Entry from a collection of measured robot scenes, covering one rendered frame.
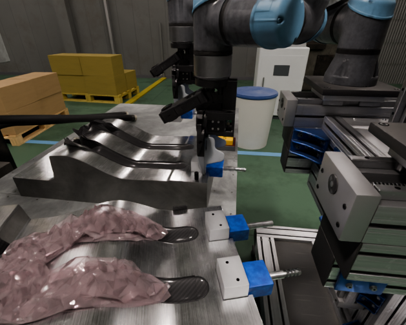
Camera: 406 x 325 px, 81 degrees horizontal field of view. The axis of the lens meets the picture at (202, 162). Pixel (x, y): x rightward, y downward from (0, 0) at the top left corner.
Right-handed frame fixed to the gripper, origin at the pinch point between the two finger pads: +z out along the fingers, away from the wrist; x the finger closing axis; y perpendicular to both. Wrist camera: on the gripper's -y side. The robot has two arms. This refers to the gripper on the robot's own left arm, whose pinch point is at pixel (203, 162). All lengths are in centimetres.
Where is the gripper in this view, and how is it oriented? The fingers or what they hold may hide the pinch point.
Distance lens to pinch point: 58.5
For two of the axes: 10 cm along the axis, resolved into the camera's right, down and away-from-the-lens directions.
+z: 0.0, 8.7, 4.9
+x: 1.4, -4.9, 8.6
